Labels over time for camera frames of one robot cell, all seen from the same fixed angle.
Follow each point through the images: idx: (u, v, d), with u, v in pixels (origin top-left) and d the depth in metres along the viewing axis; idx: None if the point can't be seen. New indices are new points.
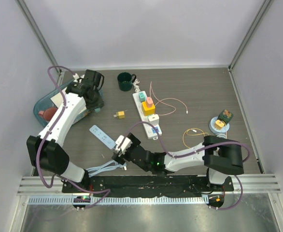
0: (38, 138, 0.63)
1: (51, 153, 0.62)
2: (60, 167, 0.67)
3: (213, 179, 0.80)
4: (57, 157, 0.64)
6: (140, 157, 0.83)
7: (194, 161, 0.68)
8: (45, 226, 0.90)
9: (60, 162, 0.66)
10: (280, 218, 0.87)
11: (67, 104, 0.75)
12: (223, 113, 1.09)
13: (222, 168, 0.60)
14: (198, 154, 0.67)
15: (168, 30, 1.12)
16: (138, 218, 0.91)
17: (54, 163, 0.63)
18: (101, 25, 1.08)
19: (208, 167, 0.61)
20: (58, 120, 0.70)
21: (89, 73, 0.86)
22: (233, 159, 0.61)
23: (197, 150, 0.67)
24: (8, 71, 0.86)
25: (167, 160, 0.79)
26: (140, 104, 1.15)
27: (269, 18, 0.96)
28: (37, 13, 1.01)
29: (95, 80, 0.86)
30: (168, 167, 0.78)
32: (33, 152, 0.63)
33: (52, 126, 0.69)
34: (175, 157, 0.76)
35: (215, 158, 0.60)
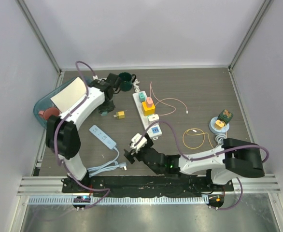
0: (59, 119, 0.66)
1: (67, 133, 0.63)
2: (72, 152, 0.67)
3: (216, 179, 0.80)
4: (72, 140, 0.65)
6: (154, 160, 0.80)
7: (213, 164, 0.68)
8: (45, 226, 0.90)
9: (73, 146, 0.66)
10: (280, 218, 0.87)
11: (89, 94, 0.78)
12: (223, 113, 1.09)
13: (243, 171, 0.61)
14: (218, 158, 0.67)
15: (168, 31, 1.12)
16: (138, 218, 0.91)
17: (68, 145, 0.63)
18: (101, 25, 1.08)
19: (231, 171, 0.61)
20: (79, 106, 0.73)
21: (112, 76, 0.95)
22: (253, 162, 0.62)
23: (217, 153, 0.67)
24: (8, 71, 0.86)
25: (182, 162, 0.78)
26: (140, 104, 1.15)
27: (269, 18, 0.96)
28: (37, 13, 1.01)
29: (116, 83, 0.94)
30: (184, 170, 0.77)
32: (50, 131, 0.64)
33: (74, 110, 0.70)
34: (191, 160, 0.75)
35: (236, 161, 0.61)
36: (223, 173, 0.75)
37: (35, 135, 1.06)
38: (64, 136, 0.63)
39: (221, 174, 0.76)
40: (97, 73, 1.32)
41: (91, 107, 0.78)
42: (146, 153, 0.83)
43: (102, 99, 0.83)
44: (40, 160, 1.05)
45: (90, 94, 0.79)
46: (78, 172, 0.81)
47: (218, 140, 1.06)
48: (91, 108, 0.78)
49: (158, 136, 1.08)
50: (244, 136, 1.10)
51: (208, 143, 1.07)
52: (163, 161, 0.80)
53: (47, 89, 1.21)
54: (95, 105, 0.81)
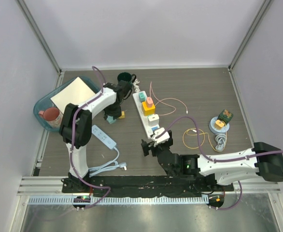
0: (76, 107, 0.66)
1: (84, 120, 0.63)
2: (84, 142, 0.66)
3: (222, 180, 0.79)
4: (87, 128, 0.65)
6: (169, 161, 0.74)
7: (242, 167, 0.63)
8: (45, 226, 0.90)
9: (86, 136, 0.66)
10: (280, 218, 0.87)
11: (104, 92, 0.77)
12: (223, 113, 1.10)
13: (275, 177, 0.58)
14: (248, 161, 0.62)
15: (168, 31, 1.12)
16: (138, 218, 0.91)
17: (82, 132, 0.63)
18: (101, 25, 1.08)
19: (263, 176, 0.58)
20: (95, 100, 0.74)
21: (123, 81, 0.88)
22: (281, 166, 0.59)
23: (248, 156, 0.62)
24: (8, 72, 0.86)
25: (203, 164, 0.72)
26: (140, 104, 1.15)
27: (269, 18, 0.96)
28: (37, 13, 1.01)
29: (127, 89, 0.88)
30: (204, 172, 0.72)
32: (66, 118, 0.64)
33: (90, 102, 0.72)
34: (214, 162, 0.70)
35: (269, 166, 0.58)
36: (233, 175, 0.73)
37: (35, 135, 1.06)
38: (80, 123, 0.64)
39: (231, 176, 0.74)
40: (97, 73, 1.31)
41: (104, 105, 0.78)
42: (163, 154, 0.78)
43: (113, 101, 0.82)
44: (40, 160, 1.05)
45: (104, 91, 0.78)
46: (82, 169, 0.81)
47: (218, 140, 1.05)
48: (104, 105, 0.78)
49: None
50: (244, 135, 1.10)
51: (208, 143, 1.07)
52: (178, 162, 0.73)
53: (47, 89, 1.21)
54: (108, 103, 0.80)
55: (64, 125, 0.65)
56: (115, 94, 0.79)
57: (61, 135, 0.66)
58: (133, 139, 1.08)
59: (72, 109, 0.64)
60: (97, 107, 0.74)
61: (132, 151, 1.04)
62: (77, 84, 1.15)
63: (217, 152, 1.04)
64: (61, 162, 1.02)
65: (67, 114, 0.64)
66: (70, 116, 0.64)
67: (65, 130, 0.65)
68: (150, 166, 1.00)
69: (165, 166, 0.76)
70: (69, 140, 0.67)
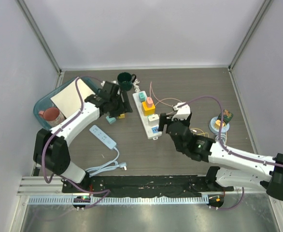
0: (49, 133, 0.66)
1: (56, 148, 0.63)
2: (59, 169, 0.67)
3: (221, 180, 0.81)
4: (61, 156, 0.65)
6: (177, 131, 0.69)
7: (254, 169, 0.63)
8: (45, 226, 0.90)
9: (61, 164, 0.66)
10: (280, 218, 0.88)
11: (84, 109, 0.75)
12: (223, 113, 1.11)
13: (281, 191, 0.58)
14: (264, 166, 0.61)
15: (168, 31, 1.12)
16: (138, 218, 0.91)
17: (55, 161, 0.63)
18: (102, 25, 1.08)
19: (272, 184, 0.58)
20: (73, 121, 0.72)
21: (107, 84, 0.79)
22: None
23: (267, 162, 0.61)
24: (8, 71, 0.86)
25: (214, 149, 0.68)
26: (140, 104, 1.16)
27: (269, 18, 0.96)
28: (37, 13, 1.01)
29: (113, 91, 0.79)
30: (212, 157, 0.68)
32: (39, 146, 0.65)
33: (65, 126, 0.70)
34: (228, 152, 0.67)
35: None
36: (234, 178, 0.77)
37: (34, 135, 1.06)
38: (53, 150, 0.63)
39: (234, 178, 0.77)
40: (97, 73, 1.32)
41: (85, 122, 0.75)
42: (179, 125, 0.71)
43: (97, 115, 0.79)
44: None
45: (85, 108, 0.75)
46: (77, 175, 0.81)
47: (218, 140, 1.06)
48: (84, 125, 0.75)
49: (158, 136, 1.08)
50: (244, 135, 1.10)
51: None
52: (186, 137, 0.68)
53: (47, 89, 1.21)
54: (91, 119, 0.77)
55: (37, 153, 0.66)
56: (97, 108, 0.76)
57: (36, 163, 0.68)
58: (133, 139, 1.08)
59: (44, 137, 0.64)
60: (76, 129, 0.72)
61: (132, 151, 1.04)
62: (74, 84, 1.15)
63: None
64: None
65: (39, 142, 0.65)
66: (42, 144, 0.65)
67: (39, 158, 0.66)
68: (150, 166, 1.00)
69: (173, 135, 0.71)
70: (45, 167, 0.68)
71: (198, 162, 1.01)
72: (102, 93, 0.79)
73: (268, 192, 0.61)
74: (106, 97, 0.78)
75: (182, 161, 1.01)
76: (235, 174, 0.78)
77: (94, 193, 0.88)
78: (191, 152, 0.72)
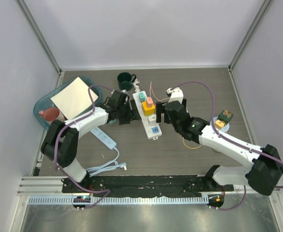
0: (62, 124, 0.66)
1: (68, 139, 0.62)
2: (66, 162, 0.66)
3: (217, 176, 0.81)
4: (70, 148, 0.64)
6: (173, 107, 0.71)
7: (239, 154, 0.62)
8: (45, 226, 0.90)
9: (69, 156, 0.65)
10: (280, 218, 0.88)
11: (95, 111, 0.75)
12: (223, 113, 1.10)
13: (261, 181, 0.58)
14: (249, 154, 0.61)
15: (168, 30, 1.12)
16: (138, 218, 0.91)
17: (64, 152, 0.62)
18: (101, 25, 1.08)
19: (252, 171, 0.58)
20: (85, 119, 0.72)
21: (116, 93, 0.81)
22: (275, 181, 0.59)
23: (253, 149, 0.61)
24: (8, 71, 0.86)
25: (207, 130, 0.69)
26: (140, 104, 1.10)
27: (269, 18, 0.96)
28: (37, 13, 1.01)
29: (121, 100, 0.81)
30: (203, 138, 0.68)
32: (51, 136, 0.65)
33: (78, 121, 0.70)
34: (218, 136, 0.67)
35: (264, 169, 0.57)
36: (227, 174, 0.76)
37: (34, 135, 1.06)
38: (63, 141, 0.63)
39: (226, 175, 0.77)
40: (97, 73, 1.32)
41: (94, 123, 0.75)
42: (177, 103, 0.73)
43: (105, 121, 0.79)
44: (40, 160, 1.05)
45: (96, 111, 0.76)
46: (77, 175, 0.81)
47: None
48: (92, 125, 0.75)
49: (158, 136, 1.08)
50: (244, 136, 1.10)
51: None
52: (180, 113, 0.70)
53: (47, 89, 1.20)
54: (99, 123, 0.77)
55: (47, 143, 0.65)
56: (107, 114, 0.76)
57: (43, 153, 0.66)
58: (133, 139, 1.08)
59: (57, 127, 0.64)
60: (85, 127, 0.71)
61: (132, 152, 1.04)
62: (75, 84, 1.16)
63: (217, 152, 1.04)
64: None
65: (52, 131, 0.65)
66: (54, 134, 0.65)
67: (47, 148, 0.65)
68: (150, 166, 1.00)
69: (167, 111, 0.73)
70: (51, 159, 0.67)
71: (198, 162, 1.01)
72: (110, 101, 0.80)
73: (248, 179, 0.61)
74: (115, 105, 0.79)
75: (182, 161, 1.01)
76: (228, 170, 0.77)
77: (95, 191, 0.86)
78: (183, 129, 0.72)
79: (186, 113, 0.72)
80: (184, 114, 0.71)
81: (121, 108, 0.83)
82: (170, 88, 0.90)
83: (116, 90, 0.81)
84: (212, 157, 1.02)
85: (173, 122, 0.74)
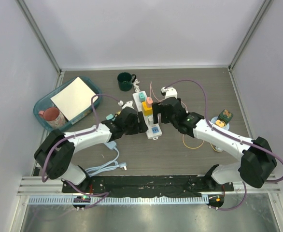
0: (61, 135, 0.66)
1: (63, 152, 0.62)
2: (55, 175, 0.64)
3: (215, 174, 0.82)
4: (63, 162, 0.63)
6: (168, 101, 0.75)
7: (231, 146, 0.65)
8: (45, 226, 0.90)
9: (59, 169, 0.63)
10: (280, 218, 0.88)
11: (98, 128, 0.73)
12: (223, 113, 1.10)
13: (251, 171, 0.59)
14: (241, 145, 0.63)
15: (168, 31, 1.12)
16: (138, 218, 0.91)
17: (55, 164, 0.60)
18: (102, 25, 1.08)
19: (242, 162, 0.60)
20: (85, 135, 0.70)
21: (124, 111, 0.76)
22: (265, 172, 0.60)
23: (243, 141, 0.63)
24: (8, 71, 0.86)
25: (201, 123, 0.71)
26: (140, 104, 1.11)
27: (269, 18, 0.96)
28: (37, 13, 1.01)
29: (129, 118, 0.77)
30: (196, 131, 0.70)
32: (47, 145, 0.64)
33: (78, 135, 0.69)
34: (211, 128, 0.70)
35: (254, 160, 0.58)
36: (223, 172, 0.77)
37: (34, 135, 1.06)
38: (57, 153, 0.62)
39: (224, 173, 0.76)
40: (97, 73, 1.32)
41: (95, 140, 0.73)
42: (173, 98, 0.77)
43: (107, 139, 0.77)
44: None
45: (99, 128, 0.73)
46: (77, 178, 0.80)
47: None
48: (92, 142, 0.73)
49: (158, 136, 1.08)
50: (244, 136, 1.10)
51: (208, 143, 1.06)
52: (175, 107, 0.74)
53: (47, 89, 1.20)
54: (100, 140, 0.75)
55: (41, 151, 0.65)
56: (110, 134, 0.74)
57: (35, 160, 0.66)
58: (133, 139, 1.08)
59: (55, 138, 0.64)
60: (84, 143, 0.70)
61: (132, 152, 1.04)
62: (74, 84, 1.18)
63: (217, 152, 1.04)
64: None
65: (49, 141, 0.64)
66: (50, 143, 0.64)
67: (40, 155, 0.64)
68: (150, 166, 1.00)
69: (163, 106, 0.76)
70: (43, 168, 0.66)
71: (198, 162, 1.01)
72: (118, 119, 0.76)
73: (240, 171, 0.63)
74: (122, 124, 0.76)
75: (182, 161, 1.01)
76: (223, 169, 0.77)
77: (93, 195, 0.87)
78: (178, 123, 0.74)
79: (181, 108, 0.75)
80: (179, 108, 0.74)
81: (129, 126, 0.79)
82: (163, 88, 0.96)
83: (127, 108, 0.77)
84: (213, 157, 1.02)
85: (170, 117, 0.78)
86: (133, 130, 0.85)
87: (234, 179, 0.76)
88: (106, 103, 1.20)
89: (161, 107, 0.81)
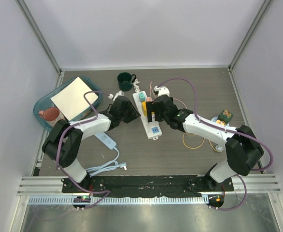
0: (66, 124, 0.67)
1: (72, 139, 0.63)
2: (67, 163, 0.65)
3: (214, 173, 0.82)
4: (73, 149, 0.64)
6: (161, 99, 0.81)
7: (216, 135, 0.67)
8: (45, 226, 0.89)
9: (70, 156, 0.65)
10: (280, 218, 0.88)
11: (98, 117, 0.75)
12: (223, 113, 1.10)
13: (236, 158, 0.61)
14: (225, 134, 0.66)
15: (168, 30, 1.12)
16: (138, 218, 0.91)
17: (67, 151, 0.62)
18: (102, 25, 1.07)
19: (227, 149, 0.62)
20: (89, 122, 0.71)
21: (118, 99, 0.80)
22: (250, 159, 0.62)
23: (227, 129, 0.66)
24: (8, 71, 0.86)
25: (190, 117, 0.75)
26: (140, 104, 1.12)
27: (269, 18, 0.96)
28: (37, 13, 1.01)
29: (123, 106, 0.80)
30: (186, 125, 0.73)
32: (54, 135, 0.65)
33: (83, 123, 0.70)
34: (199, 121, 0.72)
35: (237, 146, 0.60)
36: (219, 169, 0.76)
37: (34, 135, 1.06)
38: (67, 141, 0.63)
39: (220, 169, 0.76)
40: (97, 73, 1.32)
41: (97, 128, 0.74)
42: (165, 95, 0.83)
43: (106, 128, 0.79)
44: (40, 160, 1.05)
45: (100, 117, 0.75)
46: (78, 175, 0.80)
47: None
48: (94, 130, 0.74)
49: (158, 136, 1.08)
50: None
51: (208, 143, 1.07)
52: (166, 105, 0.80)
53: (47, 89, 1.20)
54: (101, 129, 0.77)
55: (49, 141, 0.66)
56: (109, 122, 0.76)
57: (44, 152, 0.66)
58: (134, 140, 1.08)
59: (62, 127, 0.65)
60: (89, 131, 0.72)
61: (132, 152, 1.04)
62: (75, 85, 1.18)
63: (217, 152, 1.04)
64: None
65: (56, 131, 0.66)
66: (58, 133, 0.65)
67: (49, 147, 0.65)
68: (150, 166, 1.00)
69: (157, 103, 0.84)
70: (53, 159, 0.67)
71: (198, 162, 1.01)
72: (112, 108, 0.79)
73: (227, 159, 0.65)
74: (118, 112, 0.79)
75: (182, 161, 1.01)
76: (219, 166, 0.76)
77: (95, 192, 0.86)
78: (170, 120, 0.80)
79: (172, 105, 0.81)
80: (171, 105, 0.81)
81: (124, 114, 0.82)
82: (156, 87, 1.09)
83: (119, 96, 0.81)
84: (213, 158, 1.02)
85: (163, 113, 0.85)
86: (130, 116, 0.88)
87: (231, 176, 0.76)
88: (106, 103, 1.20)
89: (154, 105, 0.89)
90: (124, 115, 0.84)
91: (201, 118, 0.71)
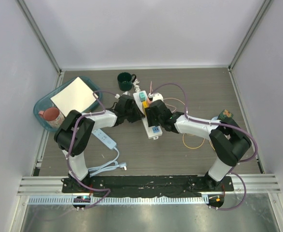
0: (78, 114, 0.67)
1: (85, 127, 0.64)
2: (77, 151, 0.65)
3: (212, 172, 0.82)
4: (85, 137, 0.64)
6: (154, 103, 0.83)
7: (203, 129, 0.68)
8: (45, 226, 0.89)
9: (81, 145, 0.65)
10: (280, 218, 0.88)
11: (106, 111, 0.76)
12: (223, 113, 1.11)
13: (221, 148, 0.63)
14: (210, 126, 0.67)
15: (168, 30, 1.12)
16: (138, 218, 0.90)
17: (80, 138, 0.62)
18: (102, 25, 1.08)
19: (212, 140, 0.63)
20: (99, 115, 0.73)
21: (122, 98, 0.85)
22: (236, 149, 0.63)
23: (211, 122, 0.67)
24: (8, 72, 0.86)
25: (180, 117, 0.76)
26: None
27: (269, 18, 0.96)
28: (37, 13, 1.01)
29: (127, 104, 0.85)
30: (177, 124, 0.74)
32: (68, 123, 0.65)
33: (93, 114, 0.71)
34: (188, 120, 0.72)
35: (221, 137, 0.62)
36: (217, 166, 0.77)
37: (34, 135, 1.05)
38: (80, 129, 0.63)
39: (217, 167, 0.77)
40: (97, 73, 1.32)
41: (104, 123, 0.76)
42: (159, 100, 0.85)
43: (112, 123, 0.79)
44: (40, 160, 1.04)
45: (107, 112, 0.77)
46: (80, 172, 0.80)
47: None
48: (102, 124, 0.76)
49: (158, 136, 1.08)
50: None
51: (208, 143, 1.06)
52: (161, 108, 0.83)
53: (47, 89, 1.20)
54: (107, 123, 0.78)
55: (62, 130, 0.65)
56: (115, 118, 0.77)
57: (56, 141, 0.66)
58: (134, 140, 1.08)
59: (75, 117, 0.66)
60: (97, 123, 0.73)
61: (132, 152, 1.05)
62: (75, 85, 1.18)
63: None
64: (61, 163, 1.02)
65: (69, 120, 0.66)
66: (71, 122, 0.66)
67: (62, 136, 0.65)
68: (150, 166, 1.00)
69: (151, 108, 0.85)
70: (64, 148, 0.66)
71: (198, 162, 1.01)
72: (118, 106, 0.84)
73: (215, 151, 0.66)
74: (122, 110, 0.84)
75: (182, 161, 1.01)
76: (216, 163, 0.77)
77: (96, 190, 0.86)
78: (165, 123, 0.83)
79: (165, 108, 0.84)
80: (164, 109, 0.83)
81: (128, 111, 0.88)
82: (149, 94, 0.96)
83: (122, 95, 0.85)
84: (213, 157, 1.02)
85: (157, 117, 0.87)
86: (134, 114, 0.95)
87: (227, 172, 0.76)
88: (107, 103, 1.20)
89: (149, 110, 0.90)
90: (127, 114, 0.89)
91: (190, 116, 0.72)
